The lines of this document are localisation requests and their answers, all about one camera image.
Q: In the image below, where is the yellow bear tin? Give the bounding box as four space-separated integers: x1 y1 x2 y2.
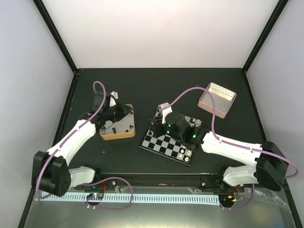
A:
99 104 135 140

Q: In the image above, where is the black corner frame post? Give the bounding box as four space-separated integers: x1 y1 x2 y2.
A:
33 0 77 73

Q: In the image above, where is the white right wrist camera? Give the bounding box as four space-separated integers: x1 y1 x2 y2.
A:
158 102 172 124

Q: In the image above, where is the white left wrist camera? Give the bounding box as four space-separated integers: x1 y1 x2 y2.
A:
109 91 118 107

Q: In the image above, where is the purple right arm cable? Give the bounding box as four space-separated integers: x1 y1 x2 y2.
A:
167 86 300 211

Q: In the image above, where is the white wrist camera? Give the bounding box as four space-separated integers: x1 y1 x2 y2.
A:
158 102 172 124
109 91 118 107

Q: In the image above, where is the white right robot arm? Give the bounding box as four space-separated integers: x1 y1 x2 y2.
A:
151 112 288 191

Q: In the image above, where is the black white chessboard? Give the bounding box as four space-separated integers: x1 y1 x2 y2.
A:
139 108 205 166

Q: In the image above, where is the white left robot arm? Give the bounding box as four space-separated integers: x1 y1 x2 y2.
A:
32 94 133 197

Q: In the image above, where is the pink patterned tray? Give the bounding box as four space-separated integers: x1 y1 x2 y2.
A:
198 82 237 119

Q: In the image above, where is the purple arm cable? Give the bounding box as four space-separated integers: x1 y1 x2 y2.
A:
35 81 133 211
167 86 300 211

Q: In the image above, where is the light blue slotted rail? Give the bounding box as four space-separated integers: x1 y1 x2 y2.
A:
40 192 219 206

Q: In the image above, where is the black right frame post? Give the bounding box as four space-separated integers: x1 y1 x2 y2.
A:
242 0 289 73

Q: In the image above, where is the black front mounting rail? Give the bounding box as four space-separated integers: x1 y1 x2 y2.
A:
73 172 238 190

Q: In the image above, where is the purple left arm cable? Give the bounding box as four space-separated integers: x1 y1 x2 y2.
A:
35 81 133 211

